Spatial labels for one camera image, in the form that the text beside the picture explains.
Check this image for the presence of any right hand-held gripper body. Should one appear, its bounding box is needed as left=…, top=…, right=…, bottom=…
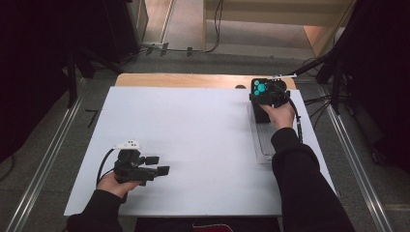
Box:
left=266, top=73, right=298, bottom=108

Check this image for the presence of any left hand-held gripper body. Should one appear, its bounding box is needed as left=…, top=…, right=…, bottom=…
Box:
left=112, top=139, right=159, bottom=187

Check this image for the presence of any black phone case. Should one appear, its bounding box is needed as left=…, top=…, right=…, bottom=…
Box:
left=249, top=77, right=274, bottom=125

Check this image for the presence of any clear plastic tray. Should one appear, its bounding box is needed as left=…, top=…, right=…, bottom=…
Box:
left=247, top=96, right=293, bottom=165

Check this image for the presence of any person's right hand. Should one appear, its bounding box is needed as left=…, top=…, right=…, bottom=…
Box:
left=260, top=101, right=296, bottom=131

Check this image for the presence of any person's left hand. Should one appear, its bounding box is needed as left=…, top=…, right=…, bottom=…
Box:
left=96, top=172, right=143, bottom=199

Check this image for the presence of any white table board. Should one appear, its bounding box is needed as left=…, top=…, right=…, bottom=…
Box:
left=63, top=86, right=337, bottom=218

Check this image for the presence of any black tripod stand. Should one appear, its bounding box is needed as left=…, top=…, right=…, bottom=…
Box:
left=287, top=47, right=344, bottom=116

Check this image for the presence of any wooden table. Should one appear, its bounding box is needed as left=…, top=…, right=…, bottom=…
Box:
left=114, top=72, right=297, bottom=91

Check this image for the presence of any red cloth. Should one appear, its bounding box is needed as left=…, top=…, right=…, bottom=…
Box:
left=192, top=222, right=234, bottom=232

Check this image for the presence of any beige wooden cabinet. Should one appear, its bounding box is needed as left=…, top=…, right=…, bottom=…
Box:
left=202, top=0, right=357, bottom=60

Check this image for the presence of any black curtain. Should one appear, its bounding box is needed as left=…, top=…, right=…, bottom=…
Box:
left=333, top=0, right=410, bottom=177
left=0, top=0, right=144, bottom=163

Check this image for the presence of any black metal stand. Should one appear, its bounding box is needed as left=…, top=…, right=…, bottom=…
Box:
left=65, top=44, right=125, bottom=109

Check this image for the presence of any left hand-held gripper cable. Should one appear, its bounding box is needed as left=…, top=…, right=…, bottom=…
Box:
left=96, top=148, right=118, bottom=187

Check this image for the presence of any hand-held gripper cable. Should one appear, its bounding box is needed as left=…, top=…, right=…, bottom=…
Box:
left=96, top=148, right=118, bottom=187
left=288, top=98, right=305, bottom=145

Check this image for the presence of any right hand-held gripper cable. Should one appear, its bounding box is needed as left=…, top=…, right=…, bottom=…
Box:
left=288, top=98, right=305, bottom=145

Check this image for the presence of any black floor cable bundle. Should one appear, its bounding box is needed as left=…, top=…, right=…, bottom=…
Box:
left=303, top=93, right=337, bottom=130

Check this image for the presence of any aluminium floor rail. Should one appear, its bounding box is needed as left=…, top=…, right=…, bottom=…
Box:
left=6, top=96, right=84, bottom=232
left=317, top=86, right=395, bottom=232

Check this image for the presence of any hanging black cable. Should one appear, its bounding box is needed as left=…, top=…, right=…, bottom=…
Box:
left=204, top=0, right=225, bottom=54

